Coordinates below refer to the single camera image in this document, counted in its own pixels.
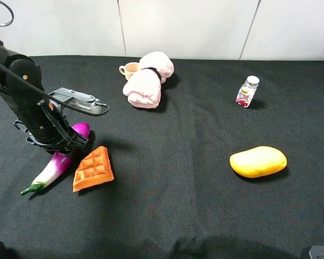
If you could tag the small beige cup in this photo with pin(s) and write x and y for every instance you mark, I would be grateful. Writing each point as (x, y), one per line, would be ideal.
(129, 69)

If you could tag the small candy jar silver lid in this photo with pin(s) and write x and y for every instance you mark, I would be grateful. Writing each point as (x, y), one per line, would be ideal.
(247, 91)

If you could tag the orange toy waffle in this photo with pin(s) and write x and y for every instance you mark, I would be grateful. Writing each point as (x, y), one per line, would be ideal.
(93, 170)

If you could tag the yellow toy mango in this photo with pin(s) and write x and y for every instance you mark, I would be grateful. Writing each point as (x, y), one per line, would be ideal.
(258, 162)

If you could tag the purple toy eggplant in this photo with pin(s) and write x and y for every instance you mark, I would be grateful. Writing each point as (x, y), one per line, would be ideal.
(57, 166)

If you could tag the pink rolled towel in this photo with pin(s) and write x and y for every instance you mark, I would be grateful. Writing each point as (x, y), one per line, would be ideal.
(143, 89)

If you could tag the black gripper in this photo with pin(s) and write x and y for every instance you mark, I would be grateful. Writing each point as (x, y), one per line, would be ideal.
(48, 130)

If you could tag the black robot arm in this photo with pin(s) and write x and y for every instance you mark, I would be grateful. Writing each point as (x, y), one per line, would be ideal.
(21, 82)

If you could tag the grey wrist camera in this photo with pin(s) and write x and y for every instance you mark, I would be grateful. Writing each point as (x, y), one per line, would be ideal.
(80, 101)

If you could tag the black tablecloth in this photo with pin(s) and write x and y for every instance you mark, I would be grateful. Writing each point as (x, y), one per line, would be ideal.
(174, 193)

